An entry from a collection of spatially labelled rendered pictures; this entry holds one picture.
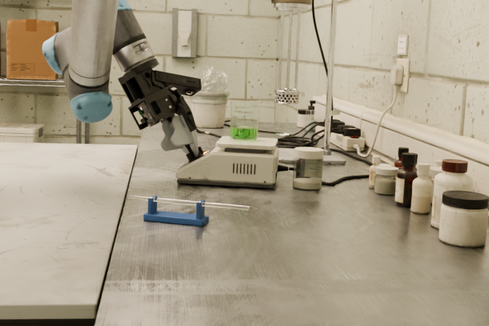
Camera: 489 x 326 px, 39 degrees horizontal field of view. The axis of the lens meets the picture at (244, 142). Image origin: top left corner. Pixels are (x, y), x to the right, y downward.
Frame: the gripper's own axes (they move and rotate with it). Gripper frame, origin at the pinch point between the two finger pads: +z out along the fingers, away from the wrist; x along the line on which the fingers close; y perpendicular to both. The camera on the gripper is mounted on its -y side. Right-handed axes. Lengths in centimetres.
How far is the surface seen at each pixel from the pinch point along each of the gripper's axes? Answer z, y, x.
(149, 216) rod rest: 4.5, 28.0, 19.9
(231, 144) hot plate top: 2.2, -2.5, 8.4
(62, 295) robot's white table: 4, 54, 41
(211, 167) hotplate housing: 4.4, 1.6, 4.6
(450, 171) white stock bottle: 20, -7, 49
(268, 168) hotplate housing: 9.8, -5.1, 12.1
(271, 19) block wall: -33, -193, -148
